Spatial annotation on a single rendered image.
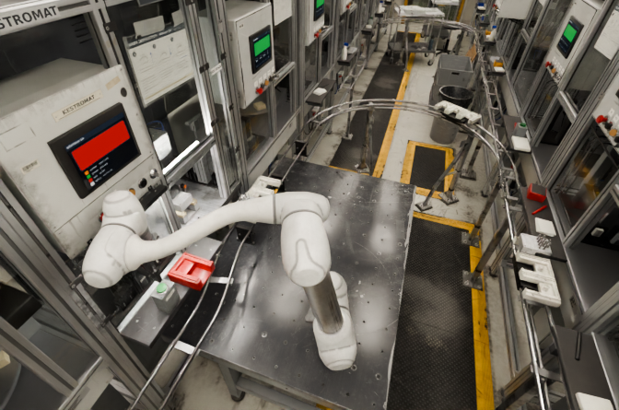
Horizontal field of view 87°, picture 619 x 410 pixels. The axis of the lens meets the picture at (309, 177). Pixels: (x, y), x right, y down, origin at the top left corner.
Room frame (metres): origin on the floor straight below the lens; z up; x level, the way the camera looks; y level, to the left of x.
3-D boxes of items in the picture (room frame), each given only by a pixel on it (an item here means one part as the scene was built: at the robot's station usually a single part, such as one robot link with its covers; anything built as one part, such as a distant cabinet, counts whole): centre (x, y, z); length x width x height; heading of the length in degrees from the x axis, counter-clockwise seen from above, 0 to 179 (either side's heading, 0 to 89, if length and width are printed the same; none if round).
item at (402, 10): (6.32, -1.88, 0.48); 0.88 x 0.56 x 0.96; 90
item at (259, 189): (1.43, 0.31, 0.84); 0.36 x 0.14 x 0.10; 162
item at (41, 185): (0.84, 0.77, 1.60); 0.42 x 0.29 x 0.46; 162
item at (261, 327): (1.25, -0.04, 0.66); 1.50 x 1.06 x 0.04; 162
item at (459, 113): (2.58, -1.28, 0.84); 0.37 x 0.14 x 0.10; 40
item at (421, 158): (2.91, -1.33, 0.01); 1.00 x 0.55 x 0.01; 162
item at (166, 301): (0.72, 0.59, 0.97); 0.08 x 0.08 x 0.12; 72
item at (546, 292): (0.97, -1.12, 0.84); 0.37 x 0.14 x 0.10; 162
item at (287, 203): (0.77, 0.02, 1.44); 0.18 x 0.14 x 0.13; 96
